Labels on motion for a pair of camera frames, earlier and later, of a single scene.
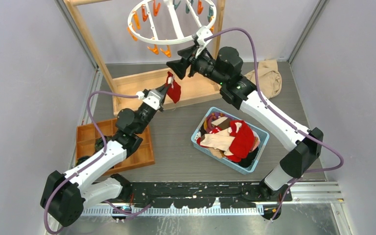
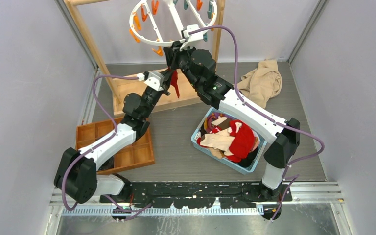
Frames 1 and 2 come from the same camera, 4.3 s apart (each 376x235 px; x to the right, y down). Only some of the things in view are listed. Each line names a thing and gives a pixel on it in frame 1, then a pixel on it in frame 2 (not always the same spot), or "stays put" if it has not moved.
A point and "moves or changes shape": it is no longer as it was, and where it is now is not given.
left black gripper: (162, 91) to (167, 74)
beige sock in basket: (221, 140) stays put
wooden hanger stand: (122, 86) stays put
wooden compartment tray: (88, 133) stays put
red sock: (173, 88) moves or changes shape
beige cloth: (270, 79) stays put
